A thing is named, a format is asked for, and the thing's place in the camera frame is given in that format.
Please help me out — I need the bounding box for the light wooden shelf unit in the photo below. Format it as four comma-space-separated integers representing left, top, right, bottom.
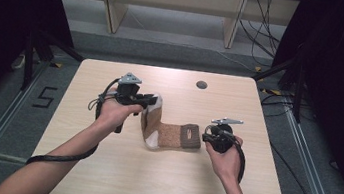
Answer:
44, 0, 301, 58

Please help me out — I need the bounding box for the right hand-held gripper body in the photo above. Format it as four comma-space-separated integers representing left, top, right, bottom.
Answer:
203, 115, 245, 156

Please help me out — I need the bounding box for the left hand-held gripper black cable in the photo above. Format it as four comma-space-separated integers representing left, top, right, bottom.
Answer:
25, 66, 122, 177

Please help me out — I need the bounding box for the brown sock with cuff label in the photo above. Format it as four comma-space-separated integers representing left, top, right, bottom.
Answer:
152, 118, 206, 154

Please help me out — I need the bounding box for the black metal stand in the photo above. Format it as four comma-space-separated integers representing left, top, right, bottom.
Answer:
18, 26, 89, 100
246, 49, 311, 124

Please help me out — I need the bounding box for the thin white floor cable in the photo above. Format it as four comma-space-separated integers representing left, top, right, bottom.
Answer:
120, 9, 262, 73

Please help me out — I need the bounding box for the hand-held gripper black cable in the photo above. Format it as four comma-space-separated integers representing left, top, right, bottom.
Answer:
227, 141, 260, 194
25, 66, 122, 177

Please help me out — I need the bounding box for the grey round table grommet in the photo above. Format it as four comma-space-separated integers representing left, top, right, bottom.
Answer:
194, 79, 209, 92

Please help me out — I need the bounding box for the person's right hand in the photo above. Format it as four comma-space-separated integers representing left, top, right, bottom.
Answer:
200, 131, 247, 186

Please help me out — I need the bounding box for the person's left hand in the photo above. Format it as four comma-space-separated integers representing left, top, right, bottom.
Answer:
92, 83, 147, 138

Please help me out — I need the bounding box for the bundle of black cables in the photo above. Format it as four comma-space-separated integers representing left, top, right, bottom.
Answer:
233, 0, 288, 61

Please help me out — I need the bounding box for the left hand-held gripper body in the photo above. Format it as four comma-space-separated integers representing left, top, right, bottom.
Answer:
113, 71, 147, 108

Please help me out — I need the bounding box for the black floor cable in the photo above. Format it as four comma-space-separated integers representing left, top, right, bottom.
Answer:
248, 91, 344, 194

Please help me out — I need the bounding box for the right hand-held gripper black cable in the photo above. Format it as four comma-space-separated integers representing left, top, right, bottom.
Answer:
227, 141, 260, 194

